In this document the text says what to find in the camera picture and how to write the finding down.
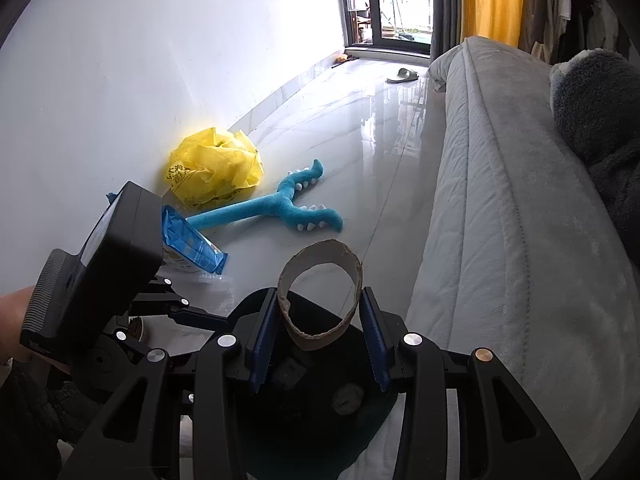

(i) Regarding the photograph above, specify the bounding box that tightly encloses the person's left hand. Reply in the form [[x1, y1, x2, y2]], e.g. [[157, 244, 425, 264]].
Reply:
[[0, 286, 71, 376]]

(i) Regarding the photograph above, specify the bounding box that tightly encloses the blue plush toy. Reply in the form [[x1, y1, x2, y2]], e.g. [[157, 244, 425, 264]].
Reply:
[[186, 159, 345, 233]]

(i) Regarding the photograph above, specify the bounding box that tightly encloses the dark grey fleece blanket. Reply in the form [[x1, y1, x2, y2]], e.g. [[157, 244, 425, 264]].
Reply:
[[550, 49, 640, 251]]

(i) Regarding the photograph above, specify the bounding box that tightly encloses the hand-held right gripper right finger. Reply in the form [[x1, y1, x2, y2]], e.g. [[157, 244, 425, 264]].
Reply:
[[360, 287, 581, 480]]

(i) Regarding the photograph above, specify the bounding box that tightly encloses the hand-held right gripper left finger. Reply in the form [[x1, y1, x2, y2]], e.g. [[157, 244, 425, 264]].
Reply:
[[60, 287, 278, 480]]

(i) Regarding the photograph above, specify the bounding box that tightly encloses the cardboard tube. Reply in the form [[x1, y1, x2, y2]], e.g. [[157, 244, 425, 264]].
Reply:
[[276, 239, 363, 352]]

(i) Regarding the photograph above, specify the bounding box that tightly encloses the yellow curtain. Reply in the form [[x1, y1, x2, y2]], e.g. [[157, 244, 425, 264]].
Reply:
[[460, 0, 526, 51]]

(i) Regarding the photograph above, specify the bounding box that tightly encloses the grey curtain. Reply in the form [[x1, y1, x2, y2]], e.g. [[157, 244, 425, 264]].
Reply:
[[430, 0, 466, 58], [520, 0, 551, 53]]

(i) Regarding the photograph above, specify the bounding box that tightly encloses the glass balcony door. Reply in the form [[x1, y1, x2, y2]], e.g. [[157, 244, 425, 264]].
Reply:
[[340, 0, 433, 56]]

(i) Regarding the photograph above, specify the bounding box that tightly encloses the yellow plastic bag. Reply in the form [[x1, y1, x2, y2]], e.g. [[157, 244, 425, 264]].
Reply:
[[165, 128, 265, 211]]

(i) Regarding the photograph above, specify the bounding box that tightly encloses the grey bed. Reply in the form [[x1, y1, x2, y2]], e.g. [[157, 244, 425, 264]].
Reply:
[[332, 35, 640, 480]]

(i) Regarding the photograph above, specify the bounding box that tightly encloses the blue snack bag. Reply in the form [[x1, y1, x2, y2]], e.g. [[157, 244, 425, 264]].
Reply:
[[106, 191, 231, 276]]

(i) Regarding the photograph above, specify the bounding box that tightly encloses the black jacket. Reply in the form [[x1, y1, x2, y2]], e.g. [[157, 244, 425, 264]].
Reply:
[[570, 0, 631, 56]]

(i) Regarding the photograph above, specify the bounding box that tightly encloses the black trash bin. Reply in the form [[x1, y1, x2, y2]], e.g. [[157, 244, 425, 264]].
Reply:
[[235, 290, 401, 480]]

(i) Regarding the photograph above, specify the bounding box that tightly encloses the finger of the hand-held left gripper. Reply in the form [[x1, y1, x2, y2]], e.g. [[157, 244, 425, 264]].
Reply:
[[132, 277, 188, 311], [170, 305, 233, 333]]

